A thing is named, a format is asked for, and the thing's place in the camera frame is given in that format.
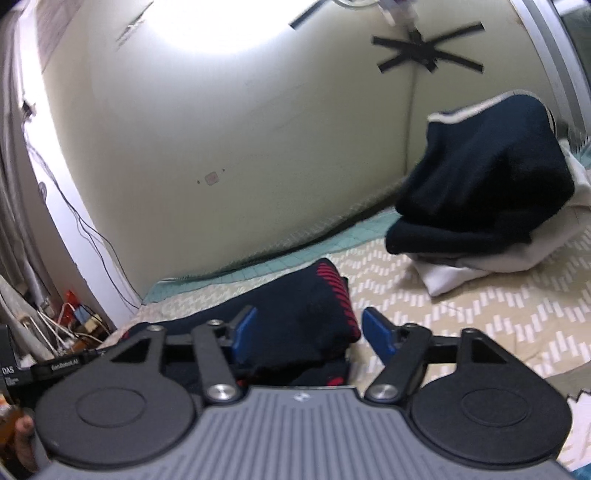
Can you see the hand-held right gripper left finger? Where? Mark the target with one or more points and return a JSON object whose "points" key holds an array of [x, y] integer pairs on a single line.
{"points": [[244, 336]]}

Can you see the orange bottle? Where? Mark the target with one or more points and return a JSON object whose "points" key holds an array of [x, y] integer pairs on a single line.
{"points": [[72, 301]]}

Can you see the person's left hand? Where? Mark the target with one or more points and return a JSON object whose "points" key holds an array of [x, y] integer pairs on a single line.
{"points": [[24, 438]]}

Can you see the beige zigzag bed sheet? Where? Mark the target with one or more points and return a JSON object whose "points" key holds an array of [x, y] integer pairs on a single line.
{"points": [[485, 314]]}

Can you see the grey curtain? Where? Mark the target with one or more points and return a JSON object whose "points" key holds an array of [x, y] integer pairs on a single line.
{"points": [[14, 207]]}

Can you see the grey window frame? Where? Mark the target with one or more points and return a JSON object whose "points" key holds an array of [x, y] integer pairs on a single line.
{"points": [[549, 55]]}

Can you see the white cloth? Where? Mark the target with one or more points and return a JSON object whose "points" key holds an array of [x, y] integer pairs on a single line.
{"points": [[498, 263]]}

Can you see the teal quilted mat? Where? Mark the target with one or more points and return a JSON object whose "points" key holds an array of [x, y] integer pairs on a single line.
{"points": [[277, 258]]}

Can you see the navy sweater with white trim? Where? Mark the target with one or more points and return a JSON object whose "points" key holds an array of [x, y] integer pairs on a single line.
{"points": [[485, 175]]}

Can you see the black tape cross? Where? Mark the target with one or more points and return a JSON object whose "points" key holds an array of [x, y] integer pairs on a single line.
{"points": [[427, 46]]}

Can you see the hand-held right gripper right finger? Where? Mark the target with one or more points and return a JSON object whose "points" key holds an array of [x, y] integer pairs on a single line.
{"points": [[376, 333]]}

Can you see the navy red patterned knit garment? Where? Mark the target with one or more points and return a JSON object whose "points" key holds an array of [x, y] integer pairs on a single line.
{"points": [[300, 323]]}

